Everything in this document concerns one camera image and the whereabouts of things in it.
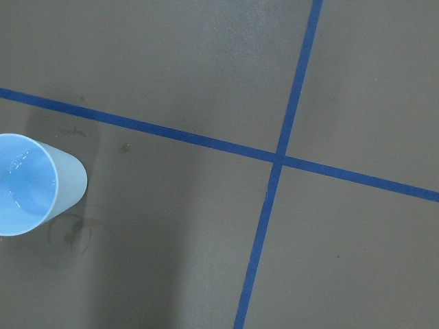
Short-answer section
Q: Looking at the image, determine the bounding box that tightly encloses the light blue plastic cup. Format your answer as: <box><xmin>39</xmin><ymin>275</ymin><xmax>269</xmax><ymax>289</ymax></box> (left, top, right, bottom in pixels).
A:
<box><xmin>1</xmin><ymin>134</ymin><xmax>88</xmax><ymax>236</ymax></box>

